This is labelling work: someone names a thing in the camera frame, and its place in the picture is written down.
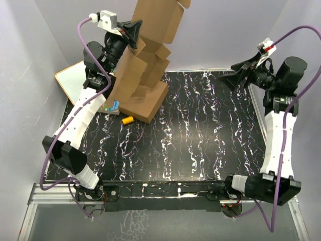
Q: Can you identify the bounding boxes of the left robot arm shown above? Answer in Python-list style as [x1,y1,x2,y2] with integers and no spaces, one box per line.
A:
[41,20,142,200]

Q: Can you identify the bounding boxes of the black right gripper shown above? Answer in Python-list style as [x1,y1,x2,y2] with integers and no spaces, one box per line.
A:
[218,52,279,92]

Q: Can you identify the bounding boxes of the yellow framed whiteboard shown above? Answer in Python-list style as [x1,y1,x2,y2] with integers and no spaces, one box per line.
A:
[55,61,86,105]

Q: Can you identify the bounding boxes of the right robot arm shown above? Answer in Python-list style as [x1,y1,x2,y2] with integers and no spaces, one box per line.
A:
[219,55,307,206]

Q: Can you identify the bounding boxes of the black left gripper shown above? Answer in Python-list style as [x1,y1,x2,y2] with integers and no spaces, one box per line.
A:
[104,19,142,74]

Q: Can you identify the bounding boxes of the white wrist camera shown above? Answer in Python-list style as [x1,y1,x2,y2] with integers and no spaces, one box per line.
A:
[88,10,122,36]
[256,38,276,68]

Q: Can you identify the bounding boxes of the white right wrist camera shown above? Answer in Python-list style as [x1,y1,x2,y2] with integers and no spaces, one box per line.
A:
[256,38,276,68]

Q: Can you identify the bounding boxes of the yellow cylinder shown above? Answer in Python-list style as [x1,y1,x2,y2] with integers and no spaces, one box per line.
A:
[122,116,134,125]

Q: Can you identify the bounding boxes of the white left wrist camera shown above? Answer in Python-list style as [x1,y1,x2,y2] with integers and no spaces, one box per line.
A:
[88,10,122,36]

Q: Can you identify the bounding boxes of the colourful blue book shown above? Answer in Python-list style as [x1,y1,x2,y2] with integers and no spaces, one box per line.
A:
[98,100,120,115]

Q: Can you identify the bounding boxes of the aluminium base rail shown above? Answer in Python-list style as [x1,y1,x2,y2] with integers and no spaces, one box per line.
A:
[19,182,309,240]

